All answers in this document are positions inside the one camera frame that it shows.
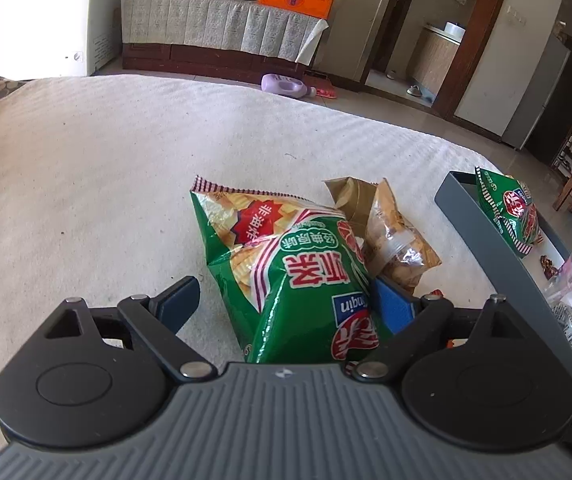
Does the white chest freezer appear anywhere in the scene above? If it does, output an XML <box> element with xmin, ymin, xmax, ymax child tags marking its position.
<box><xmin>0</xmin><ymin>0</ymin><xmax>118</xmax><ymax>81</ymax></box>

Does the grey refrigerator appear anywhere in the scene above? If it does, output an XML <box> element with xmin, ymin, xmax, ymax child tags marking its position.
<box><xmin>500</xmin><ymin>34</ymin><xmax>572</xmax><ymax>150</ymax></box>

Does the clear gold-topped snack bag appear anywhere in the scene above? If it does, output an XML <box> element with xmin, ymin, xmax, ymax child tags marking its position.
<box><xmin>323</xmin><ymin>176</ymin><xmax>442</xmax><ymax>294</ymax></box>

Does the wooden kitchen cabinet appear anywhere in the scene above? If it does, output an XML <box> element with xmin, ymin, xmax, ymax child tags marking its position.
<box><xmin>412</xmin><ymin>24</ymin><xmax>465</xmax><ymax>97</ymax></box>

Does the grey shallow box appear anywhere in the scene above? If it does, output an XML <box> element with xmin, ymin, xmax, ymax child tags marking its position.
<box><xmin>434</xmin><ymin>170</ymin><xmax>572</xmax><ymax>377</ymax></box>

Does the small green chip bag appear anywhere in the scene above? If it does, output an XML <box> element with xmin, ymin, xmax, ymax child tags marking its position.
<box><xmin>474</xmin><ymin>165</ymin><xmax>542</xmax><ymax>257</ymax></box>

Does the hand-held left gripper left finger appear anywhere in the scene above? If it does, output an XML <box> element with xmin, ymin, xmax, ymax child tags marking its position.
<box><xmin>31</xmin><ymin>276</ymin><xmax>218</xmax><ymax>383</ymax></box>

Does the cabinet with white cloth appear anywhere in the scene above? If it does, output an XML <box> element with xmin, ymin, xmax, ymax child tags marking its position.
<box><xmin>119</xmin><ymin>0</ymin><xmax>329</xmax><ymax>66</ymax></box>

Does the red slipper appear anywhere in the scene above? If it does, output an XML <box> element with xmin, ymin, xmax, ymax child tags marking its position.
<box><xmin>306</xmin><ymin>71</ymin><xmax>340</xmax><ymax>99</ymax></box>

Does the purple detergent bottle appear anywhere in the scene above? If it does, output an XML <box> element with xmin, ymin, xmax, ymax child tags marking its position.
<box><xmin>260</xmin><ymin>73</ymin><xmax>318</xmax><ymax>99</ymax></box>

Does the large green chip bag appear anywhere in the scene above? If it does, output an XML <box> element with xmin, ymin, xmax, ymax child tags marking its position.
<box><xmin>189</xmin><ymin>175</ymin><xmax>398</xmax><ymax>365</ymax></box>

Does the pink snack packet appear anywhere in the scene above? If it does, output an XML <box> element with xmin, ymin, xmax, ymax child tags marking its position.
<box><xmin>545</xmin><ymin>250</ymin><xmax>572</xmax><ymax>302</ymax></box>

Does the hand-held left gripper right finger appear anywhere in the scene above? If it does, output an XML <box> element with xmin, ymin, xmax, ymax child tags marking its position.
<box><xmin>352</xmin><ymin>280</ymin><xmax>542</xmax><ymax>382</ymax></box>

